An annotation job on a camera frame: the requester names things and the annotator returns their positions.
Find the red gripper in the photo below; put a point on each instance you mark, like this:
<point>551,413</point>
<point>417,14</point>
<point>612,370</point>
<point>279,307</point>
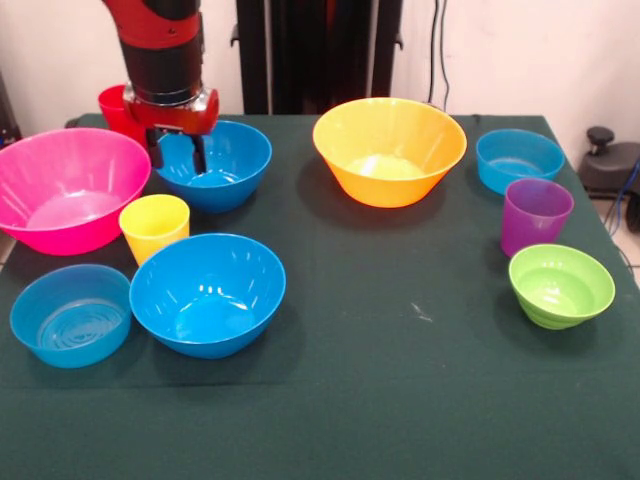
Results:
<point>175,120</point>

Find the blue plastic bowl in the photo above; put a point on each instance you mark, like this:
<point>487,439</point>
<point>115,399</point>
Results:
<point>240,160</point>
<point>205,300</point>

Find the yellow plastic cup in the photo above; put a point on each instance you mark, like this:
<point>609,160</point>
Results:
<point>150,220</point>

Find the large pink plastic bowl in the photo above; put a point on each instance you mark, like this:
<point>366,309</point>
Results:
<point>65,175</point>

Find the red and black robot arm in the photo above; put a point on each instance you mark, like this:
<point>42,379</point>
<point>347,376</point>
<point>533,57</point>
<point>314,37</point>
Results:
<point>160,70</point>

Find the red plastic cup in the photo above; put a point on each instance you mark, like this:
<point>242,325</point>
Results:
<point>112,110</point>

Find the translucent blue shallow bowl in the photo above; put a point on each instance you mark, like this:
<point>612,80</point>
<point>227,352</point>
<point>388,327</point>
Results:
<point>70,320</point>
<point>515,155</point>

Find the large orange plastic bowl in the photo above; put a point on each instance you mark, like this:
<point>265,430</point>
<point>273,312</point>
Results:
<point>390,145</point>

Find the dark green table cloth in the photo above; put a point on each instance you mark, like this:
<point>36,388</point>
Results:
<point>380,350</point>

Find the purple plastic cup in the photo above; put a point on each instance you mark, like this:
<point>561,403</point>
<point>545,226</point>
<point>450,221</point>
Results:
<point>535,215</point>

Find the green plastic bowl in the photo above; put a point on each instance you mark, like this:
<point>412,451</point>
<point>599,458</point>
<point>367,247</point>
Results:
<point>560,290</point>

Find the dark grey clamp device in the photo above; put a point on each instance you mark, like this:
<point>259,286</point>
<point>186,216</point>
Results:
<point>610,165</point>

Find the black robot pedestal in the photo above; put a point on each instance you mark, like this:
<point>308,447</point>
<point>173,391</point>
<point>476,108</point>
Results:
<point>320,50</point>

